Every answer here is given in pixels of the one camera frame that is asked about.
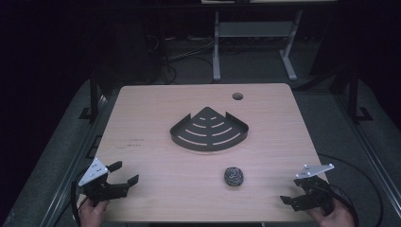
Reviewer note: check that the person's right hand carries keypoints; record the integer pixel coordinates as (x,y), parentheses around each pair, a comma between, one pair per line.
(339,219)

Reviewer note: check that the black metal corner shelf rack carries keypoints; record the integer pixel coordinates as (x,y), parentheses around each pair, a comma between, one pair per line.
(208,142)

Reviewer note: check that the person's left hand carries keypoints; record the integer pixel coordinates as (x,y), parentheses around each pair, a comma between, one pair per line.
(92,216)

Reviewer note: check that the black metal post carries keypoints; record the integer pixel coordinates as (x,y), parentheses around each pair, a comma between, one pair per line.
(93,94)
(353,94)

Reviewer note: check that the grey metal desk frame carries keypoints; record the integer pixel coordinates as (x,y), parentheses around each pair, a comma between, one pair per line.
(252,29)

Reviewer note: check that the steel wool scouring ball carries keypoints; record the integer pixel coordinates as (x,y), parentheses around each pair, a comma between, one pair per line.
(234,176)

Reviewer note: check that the aluminium rail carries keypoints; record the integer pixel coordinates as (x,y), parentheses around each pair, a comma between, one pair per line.
(372,151)
(72,170)

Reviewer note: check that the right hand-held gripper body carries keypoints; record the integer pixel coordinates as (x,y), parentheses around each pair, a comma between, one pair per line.
(320,192)

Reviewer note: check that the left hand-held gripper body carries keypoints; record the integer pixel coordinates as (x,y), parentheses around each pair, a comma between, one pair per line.
(94,181)

